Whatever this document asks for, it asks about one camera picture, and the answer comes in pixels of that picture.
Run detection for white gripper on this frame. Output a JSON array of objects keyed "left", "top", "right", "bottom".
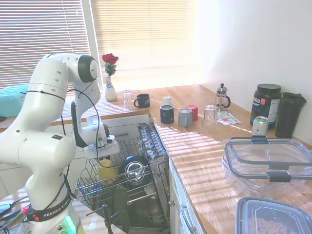
[{"left": 84, "top": 140, "right": 120, "bottom": 160}]

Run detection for yellow mug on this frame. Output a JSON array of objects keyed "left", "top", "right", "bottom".
[{"left": 97, "top": 158, "right": 119, "bottom": 187}]

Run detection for black mug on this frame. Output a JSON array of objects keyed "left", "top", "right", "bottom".
[{"left": 133, "top": 93, "right": 151, "bottom": 108}]

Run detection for navy blue mug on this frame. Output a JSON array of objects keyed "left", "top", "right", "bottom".
[{"left": 159, "top": 105, "right": 175, "bottom": 124}]

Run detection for grey mug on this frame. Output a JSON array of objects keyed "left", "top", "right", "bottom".
[{"left": 177, "top": 108, "right": 194, "bottom": 128}]

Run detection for red mug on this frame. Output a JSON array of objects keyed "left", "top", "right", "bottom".
[{"left": 185, "top": 105, "right": 199, "bottom": 121}]

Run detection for black round bowl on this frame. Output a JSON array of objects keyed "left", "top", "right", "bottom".
[{"left": 118, "top": 154, "right": 150, "bottom": 190}]

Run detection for open dishwasher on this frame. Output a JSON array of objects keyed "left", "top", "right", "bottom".
[{"left": 97, "top": 121, "right": 172, "bottom": 232}]

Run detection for small clear glass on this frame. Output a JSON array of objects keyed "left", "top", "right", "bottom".
[{"left": 122, "top": 89, "right": 134, "bottom": 109}]

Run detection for white painted vase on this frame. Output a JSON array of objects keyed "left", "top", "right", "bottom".
[{"left": 105, "top": 75, "right": 118, "bottom": 102}]

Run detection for black tripod stand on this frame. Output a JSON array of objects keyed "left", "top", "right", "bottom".
[{"left": 86, "top": 204, "right": 130, "bottom": 234}]

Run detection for red roses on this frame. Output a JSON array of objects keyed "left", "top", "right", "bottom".
[{"left": 102, "top": 53, "right": 119, "bottom": 77}]

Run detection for teal cloth item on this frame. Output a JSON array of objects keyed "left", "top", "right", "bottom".
[{"left": 0, "top": 83, "right": 31, "bottom": 120}]

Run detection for tall clear glass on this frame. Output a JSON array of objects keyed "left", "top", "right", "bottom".
[{"left": 202, "top": 104, "right": 218, "bottom": 132}]

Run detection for bright window blind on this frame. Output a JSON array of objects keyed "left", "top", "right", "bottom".
[{"left": 91, "top": 0, "right": 196, "bottom": 91}]

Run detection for colourful paper card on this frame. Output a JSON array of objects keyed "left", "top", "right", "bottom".
[{"left": 216, "top": 111, "right": 241, "bottom": 126}]

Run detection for glass French press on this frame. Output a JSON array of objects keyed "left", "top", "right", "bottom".
[{"left": 215, "top": 83, "right": 231, "bottom": 113}]

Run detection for clear plastic container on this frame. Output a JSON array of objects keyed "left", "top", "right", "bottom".
[{"left": 221, "top": 154, "right": 312, "bottom": 196}]

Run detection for clear container with grey-rimmed lid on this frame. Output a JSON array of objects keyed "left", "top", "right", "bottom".
[{"left": 224, "top": 136, "right": 312, "bottom": 183}]

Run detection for green soda can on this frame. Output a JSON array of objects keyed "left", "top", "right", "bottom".
[{"left": 252, "top": 116, "right": 269, "bottom": 137}]

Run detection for black protein powder tub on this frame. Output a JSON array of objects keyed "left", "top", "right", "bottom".
[{"left": 250, "top": 83, "right": 282, "bottom": 130}]

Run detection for grey container with cereal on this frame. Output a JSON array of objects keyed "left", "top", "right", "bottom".
[{"left": 234, "top": 196, "right": 312, "bottom": 234}]

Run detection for black shaker bottle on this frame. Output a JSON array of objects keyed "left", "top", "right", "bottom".
[{"left": 275, "top": 92, "right": 307, "bottom": 139}]

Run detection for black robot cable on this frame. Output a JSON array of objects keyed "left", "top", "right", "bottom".
[{"left": 59, "top": 79, "right": 130, "bottom": 169}]

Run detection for wire dish rack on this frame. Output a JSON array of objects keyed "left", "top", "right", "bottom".
[{"left": 75, "top": 136, "right": 158, "bottom": 215}]

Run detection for metal cabinet handle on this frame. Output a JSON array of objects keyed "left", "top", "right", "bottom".
[{"left": 180, "top": 203, "right": 197, "bottom": 233}]

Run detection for window blind with dark frame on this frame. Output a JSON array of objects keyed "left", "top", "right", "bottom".
[{"left": 0, "top": 0, "right": 95, "bottom": 91}]

